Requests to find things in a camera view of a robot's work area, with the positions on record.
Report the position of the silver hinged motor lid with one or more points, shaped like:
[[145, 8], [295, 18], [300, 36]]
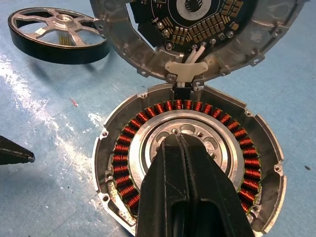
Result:
[[247, 47]]

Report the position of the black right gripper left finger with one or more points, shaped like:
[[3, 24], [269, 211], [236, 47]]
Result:
[[163, 185]]

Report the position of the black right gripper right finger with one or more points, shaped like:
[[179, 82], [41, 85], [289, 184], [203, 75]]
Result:
[[212, 192]]

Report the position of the blue plastic table cover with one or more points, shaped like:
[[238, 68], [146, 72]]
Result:
[[49, 172]]

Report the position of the silver motor housing copper windings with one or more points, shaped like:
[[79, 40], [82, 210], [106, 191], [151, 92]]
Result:
[[266, 148]]

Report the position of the silver spoked rotor black rim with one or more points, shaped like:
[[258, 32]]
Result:
[[64, 21]]

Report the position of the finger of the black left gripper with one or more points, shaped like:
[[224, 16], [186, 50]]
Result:
[[14, 148], [10, 158]]

